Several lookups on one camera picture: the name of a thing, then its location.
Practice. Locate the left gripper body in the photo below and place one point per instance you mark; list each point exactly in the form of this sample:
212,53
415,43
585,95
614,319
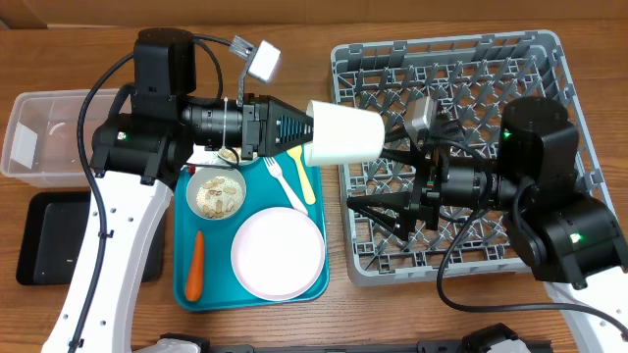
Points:
255,108

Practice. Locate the orange carrot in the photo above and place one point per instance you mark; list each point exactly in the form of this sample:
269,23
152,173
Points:
195,276

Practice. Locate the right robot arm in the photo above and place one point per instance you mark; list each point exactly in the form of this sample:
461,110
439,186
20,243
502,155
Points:
571,241

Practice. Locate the white paper cup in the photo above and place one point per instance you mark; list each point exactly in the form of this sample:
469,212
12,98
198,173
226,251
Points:
343,135

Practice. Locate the pink round plate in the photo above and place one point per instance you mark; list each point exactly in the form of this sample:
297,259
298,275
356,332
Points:
277,254

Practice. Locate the grey dishwasher rack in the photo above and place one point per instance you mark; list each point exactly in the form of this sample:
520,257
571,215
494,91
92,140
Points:
473,77

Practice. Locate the clear plastic bin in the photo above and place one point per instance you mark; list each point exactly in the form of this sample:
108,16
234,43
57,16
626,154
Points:
40,144

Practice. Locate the cream bowl with peanuts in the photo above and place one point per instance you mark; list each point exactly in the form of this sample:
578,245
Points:
233,155

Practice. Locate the yellow plastic spoon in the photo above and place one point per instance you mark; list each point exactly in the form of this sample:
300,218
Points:
308,194

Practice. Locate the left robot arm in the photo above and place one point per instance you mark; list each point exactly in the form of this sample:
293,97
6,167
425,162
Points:
132,163

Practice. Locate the white plastic fork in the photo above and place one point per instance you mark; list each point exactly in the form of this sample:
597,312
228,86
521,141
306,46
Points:
276,171

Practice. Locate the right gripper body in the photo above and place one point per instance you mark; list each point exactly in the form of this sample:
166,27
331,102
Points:
432,188

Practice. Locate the grey bowl with peanuts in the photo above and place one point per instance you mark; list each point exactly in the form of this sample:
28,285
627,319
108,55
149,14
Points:
215,194

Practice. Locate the teal plastic tray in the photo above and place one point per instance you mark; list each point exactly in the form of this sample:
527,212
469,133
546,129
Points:
221,289

